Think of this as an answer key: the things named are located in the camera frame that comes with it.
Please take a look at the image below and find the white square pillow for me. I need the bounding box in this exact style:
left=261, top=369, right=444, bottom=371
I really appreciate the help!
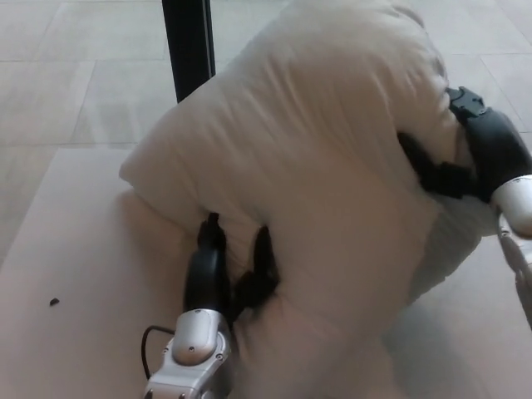
left=119, top=0, right=491, bottom=399

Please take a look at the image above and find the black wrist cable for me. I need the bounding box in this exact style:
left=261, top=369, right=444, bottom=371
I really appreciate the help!
left=140, top=325, right=177, bottom=381

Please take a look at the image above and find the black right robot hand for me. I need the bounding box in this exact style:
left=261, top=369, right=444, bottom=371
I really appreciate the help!
left=397, top=86, right=532, bottom=204

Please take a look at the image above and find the black metal post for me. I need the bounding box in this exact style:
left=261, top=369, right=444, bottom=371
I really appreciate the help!
left=160, top=0, right=218, bottom=104

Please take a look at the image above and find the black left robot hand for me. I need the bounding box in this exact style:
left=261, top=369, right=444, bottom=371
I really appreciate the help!
left=183, top=212, right=280, bottom=325

